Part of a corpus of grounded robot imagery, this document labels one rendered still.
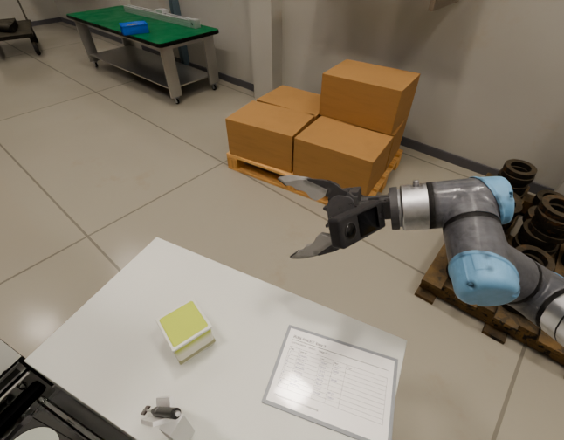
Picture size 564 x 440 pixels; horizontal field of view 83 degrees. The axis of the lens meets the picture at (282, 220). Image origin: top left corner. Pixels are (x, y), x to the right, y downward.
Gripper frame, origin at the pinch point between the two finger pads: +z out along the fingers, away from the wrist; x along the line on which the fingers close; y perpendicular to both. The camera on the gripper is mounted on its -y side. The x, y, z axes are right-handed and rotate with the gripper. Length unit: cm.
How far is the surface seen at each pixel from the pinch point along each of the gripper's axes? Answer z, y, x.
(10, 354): 46, -23, -15
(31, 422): 44, -24, -28
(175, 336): 17.4, -14.0, -15.6
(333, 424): -7.8, -12.5, -31.0
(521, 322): -72, 113, -88
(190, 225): 117, 129, -30
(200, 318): 14.7, -9.9, -14.5
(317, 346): -3.8, -2.2, -24.3
